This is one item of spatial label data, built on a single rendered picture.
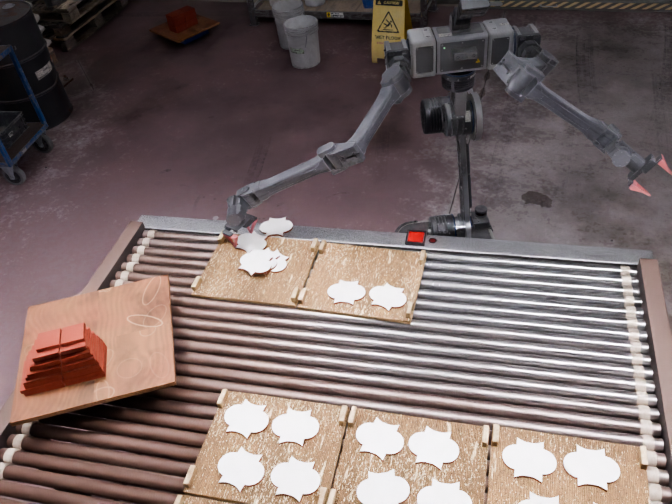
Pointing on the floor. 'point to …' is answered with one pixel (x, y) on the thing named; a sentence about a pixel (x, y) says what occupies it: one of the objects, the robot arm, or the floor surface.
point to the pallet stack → (72, 18)
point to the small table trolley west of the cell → (36, 135)
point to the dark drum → (21, 31)
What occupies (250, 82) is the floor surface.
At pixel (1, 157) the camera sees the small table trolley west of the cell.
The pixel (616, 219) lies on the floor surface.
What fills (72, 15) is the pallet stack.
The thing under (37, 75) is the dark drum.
